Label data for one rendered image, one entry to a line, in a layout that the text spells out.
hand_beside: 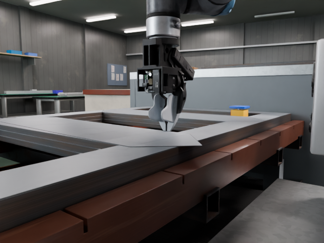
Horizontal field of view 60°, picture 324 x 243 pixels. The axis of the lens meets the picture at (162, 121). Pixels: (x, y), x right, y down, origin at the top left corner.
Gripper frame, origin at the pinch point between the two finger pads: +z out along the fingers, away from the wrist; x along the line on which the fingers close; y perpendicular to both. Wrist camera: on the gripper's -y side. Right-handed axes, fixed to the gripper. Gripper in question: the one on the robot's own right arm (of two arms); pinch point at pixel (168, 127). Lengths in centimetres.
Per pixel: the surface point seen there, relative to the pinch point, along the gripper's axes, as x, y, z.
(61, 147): -13.8, 19.8, 3.1
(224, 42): -450, -1000, -185
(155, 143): 7.7, 15.0, 0.6
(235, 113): -3.7, -48.7, 0.3
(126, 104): -249, -240, 15
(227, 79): -17, -71, -13
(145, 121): -28.3, -24.7, 3.0
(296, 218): 27.0, -9.0, 18.4
